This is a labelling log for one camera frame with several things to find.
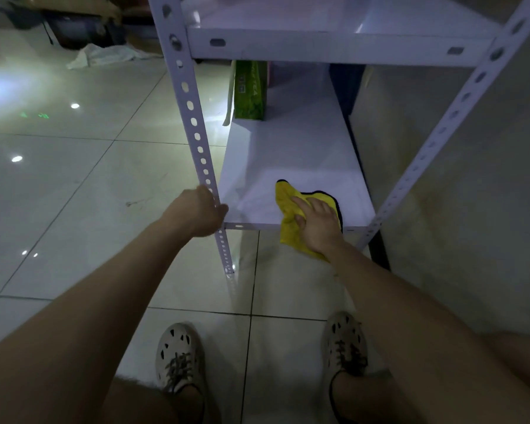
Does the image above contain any person's left hand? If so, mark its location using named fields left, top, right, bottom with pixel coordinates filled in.
left=159, top=185, right=229, bottom=243

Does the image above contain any person's right hand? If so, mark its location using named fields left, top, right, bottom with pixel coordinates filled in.
left=291, top=196, right=344, bottom=257

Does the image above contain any yellow cleaning cloth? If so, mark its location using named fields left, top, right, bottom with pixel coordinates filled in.
left=276, top=179, right=344, bottom=263

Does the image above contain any white metal shelving rack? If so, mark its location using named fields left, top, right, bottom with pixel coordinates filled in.
left=147, top=0, right=530, bottom=279

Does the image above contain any person's left forearm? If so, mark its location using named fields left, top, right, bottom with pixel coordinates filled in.
left=0, top=220, right=191, bottom=424

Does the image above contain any person's right forearm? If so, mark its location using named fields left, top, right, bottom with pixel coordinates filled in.
left=324, top=240, right=530, bottom=424

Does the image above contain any white paper sheet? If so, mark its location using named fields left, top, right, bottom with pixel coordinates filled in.
left=222, top=61, right=237, bottom=127

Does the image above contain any person's right white shoe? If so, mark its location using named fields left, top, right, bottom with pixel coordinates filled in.
left=321, top=311, right=369, bottom=385

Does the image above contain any person's white shoe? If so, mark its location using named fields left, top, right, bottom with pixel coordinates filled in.
left=155, top=322, right=206, bottom=395
left=321, top=311, right=369, bottom=385

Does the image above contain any green cardboard box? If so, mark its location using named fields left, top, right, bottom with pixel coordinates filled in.
left=233, top=60, right=268, bottom=121

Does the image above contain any person's left white shoe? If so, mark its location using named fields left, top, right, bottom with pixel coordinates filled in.
left=155, top=322, right=206, bottom=395

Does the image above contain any person's right leg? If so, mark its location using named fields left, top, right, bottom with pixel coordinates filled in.
left=329, top=333, right=530, bottom=424

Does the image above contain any person's leg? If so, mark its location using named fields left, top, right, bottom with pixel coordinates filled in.
left=99, top=377, right=215, bottom=424
left=329, top=333, right=530, bottom=424

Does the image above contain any white crumpled plastic bag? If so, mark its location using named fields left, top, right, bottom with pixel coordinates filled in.
left=66, top=42, right=153, bottom=70

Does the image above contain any person's left leg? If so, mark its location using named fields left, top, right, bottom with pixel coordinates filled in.
left=99, top=377, right=215, bottom=424

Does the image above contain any dark storage bin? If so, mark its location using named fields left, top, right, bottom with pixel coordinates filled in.
left=42, top=11, right=126, bottom=50

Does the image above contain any brown cardboard box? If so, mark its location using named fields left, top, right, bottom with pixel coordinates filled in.
left=20, top=0, right=124, bottom=18

